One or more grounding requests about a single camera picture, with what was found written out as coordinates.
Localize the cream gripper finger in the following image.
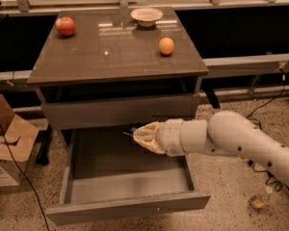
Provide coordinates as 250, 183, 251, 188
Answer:
133, 121, 163, 136
135, 139, 165, 154

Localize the black rxbar chocolate bar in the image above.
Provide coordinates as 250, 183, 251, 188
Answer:
122, 127, 137, 137

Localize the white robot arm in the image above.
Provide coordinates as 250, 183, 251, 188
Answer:
132, 111, 289, 187

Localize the closed grey top drawer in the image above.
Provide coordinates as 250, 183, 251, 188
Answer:
42, 94, 197, 130

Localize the open grey middle drawer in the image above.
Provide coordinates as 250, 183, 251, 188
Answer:
46, 126, 210, 225

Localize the grey drawer cabinet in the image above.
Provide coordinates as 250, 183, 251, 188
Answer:
28, 8, 208, 145

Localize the orange fruit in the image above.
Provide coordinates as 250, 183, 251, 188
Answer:
159, 38, 174, 55

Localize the black table leg stand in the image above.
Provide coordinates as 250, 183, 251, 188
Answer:
36, 125, 52, 166

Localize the white ceramic bowl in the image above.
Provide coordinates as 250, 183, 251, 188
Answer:
130, 8, 163, 27

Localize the small clear plastic cup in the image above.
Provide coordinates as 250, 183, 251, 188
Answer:
250, 186, 274, 209

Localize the red apple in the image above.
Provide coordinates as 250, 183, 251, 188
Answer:
55, 16, 76, 37

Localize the brown cardboard box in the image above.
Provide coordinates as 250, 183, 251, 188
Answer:
0, 94, 39, 187

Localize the metal window rail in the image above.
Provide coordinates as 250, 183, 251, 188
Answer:
0, 53, 289, 93

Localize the black floor cable left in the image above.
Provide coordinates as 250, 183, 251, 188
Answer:
0, 106, 50, 231

